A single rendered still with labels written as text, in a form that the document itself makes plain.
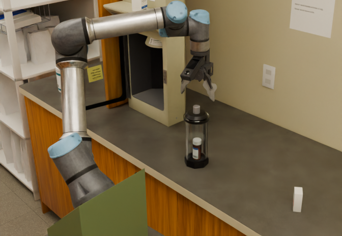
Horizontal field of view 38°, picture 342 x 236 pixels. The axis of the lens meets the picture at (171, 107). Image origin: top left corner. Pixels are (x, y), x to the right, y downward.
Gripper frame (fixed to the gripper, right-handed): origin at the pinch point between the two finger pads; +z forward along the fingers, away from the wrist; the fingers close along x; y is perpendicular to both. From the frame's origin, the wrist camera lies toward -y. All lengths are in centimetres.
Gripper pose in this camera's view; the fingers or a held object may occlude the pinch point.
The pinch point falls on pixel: (196, 98)
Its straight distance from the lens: 202.7
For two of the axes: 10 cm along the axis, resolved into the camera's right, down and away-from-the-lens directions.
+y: 5.4, -3.7, 7.5
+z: 0.2, 9.0, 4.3
